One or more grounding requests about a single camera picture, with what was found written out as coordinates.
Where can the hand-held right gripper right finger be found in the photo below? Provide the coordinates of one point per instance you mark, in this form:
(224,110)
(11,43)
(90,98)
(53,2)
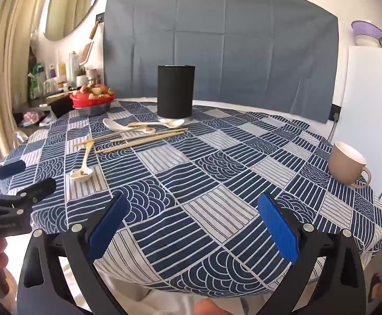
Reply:
(278,229)

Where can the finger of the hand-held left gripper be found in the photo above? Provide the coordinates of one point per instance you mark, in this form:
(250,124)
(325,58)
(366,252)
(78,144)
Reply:
(40,187)
(10,169)

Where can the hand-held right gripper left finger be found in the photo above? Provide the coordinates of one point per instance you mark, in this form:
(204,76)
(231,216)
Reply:
(109,226)

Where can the wooden chopsticks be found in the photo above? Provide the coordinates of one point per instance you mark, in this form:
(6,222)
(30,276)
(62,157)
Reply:
(135,141)

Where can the white ceramic spoon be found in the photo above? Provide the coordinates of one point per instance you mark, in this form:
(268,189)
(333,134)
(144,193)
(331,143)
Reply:
(174,123)
(110,124)

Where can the white spoon with red print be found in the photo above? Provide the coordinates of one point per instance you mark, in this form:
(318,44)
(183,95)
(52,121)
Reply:
(150,130)

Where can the black utensil holder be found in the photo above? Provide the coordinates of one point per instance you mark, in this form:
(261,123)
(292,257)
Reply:
(174,92)

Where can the dark side cabinet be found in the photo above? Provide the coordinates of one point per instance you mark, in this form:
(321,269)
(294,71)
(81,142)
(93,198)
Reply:
(59,105)

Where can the blue patterned tablecloth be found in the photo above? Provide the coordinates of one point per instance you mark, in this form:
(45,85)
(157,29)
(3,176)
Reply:
(210,177)

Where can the green bottle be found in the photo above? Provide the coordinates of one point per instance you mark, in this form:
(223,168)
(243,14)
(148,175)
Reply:
(35,83)

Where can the beige mug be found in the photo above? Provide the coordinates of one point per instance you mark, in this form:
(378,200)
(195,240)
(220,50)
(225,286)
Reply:
(342,167)

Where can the metal bowl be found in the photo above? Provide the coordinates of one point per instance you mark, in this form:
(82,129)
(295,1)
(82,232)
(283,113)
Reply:
(92,111)

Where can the red fruit basket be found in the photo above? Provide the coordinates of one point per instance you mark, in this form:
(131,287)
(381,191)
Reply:
(82,102)

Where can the pile of white strawberries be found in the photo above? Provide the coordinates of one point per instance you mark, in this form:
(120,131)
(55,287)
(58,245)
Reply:
(86,90)

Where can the cream curtain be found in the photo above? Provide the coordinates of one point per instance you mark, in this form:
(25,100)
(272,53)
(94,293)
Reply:
(3,55)

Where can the small potted plant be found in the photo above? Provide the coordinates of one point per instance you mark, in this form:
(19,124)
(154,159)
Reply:
(81,78)

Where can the pink-lidded jar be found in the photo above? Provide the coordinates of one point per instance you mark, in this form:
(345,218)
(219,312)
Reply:
(93,77)

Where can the white spray can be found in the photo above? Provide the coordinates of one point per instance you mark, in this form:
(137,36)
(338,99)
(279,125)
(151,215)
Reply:
(73,64)

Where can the white refrigerator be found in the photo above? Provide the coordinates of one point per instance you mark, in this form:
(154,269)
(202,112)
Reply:
(368,105)

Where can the grey-blue cloth backdrop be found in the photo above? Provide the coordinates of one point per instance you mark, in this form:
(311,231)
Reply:
(227,46)

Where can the white bowl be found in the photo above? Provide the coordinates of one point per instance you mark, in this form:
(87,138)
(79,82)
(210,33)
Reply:
(367,41)

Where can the purple colander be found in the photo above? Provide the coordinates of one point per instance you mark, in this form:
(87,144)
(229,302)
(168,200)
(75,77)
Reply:
(368,28)

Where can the black wall socket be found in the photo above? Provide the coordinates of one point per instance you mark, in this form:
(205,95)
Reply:
(99,17)

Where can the round wall mirror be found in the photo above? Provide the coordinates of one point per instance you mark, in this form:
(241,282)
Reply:
(69,3)

